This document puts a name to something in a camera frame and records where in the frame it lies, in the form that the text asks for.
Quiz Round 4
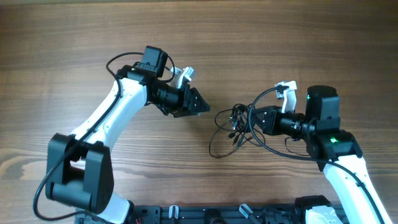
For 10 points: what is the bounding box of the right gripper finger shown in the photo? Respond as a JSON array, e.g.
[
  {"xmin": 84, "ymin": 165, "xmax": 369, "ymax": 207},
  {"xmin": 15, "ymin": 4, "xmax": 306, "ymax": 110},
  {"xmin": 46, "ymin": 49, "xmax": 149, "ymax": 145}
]
[
  {"xmin": 250, "ymin": 114, "xmax": 266, "ymax": 133},
  {"xmin": 249, "ymin": 106, "xmax": 274, "ymax": 116}
]

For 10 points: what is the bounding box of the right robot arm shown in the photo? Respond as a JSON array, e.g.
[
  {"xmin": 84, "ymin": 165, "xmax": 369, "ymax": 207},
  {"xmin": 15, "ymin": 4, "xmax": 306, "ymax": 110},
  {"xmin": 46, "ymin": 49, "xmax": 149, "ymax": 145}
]
[{"xmin": 248, "ymin": 83, "xmax": 391, "ymax": 223}]

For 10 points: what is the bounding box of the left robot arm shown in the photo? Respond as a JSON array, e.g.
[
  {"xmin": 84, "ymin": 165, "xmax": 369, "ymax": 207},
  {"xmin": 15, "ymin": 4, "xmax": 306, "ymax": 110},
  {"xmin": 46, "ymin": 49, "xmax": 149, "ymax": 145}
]
[{"xmin": 33, "ymin": 45, "xmax": 210, "ymax": 223}]

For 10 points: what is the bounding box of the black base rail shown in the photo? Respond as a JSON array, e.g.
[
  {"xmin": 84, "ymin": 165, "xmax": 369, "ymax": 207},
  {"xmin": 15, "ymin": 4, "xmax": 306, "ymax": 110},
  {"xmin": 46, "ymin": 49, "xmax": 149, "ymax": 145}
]
[{"xmin": 74, "ymin": 203, "xmax": 349, "ymax": 224}]

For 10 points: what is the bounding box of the black cable bundle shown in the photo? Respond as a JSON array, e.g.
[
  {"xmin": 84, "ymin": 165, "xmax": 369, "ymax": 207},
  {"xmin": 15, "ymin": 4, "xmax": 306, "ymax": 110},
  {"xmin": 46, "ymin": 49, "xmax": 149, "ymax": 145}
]
[{"xmin": 208, "ymin": 103, "xmax": 267, "ymax": 159}]

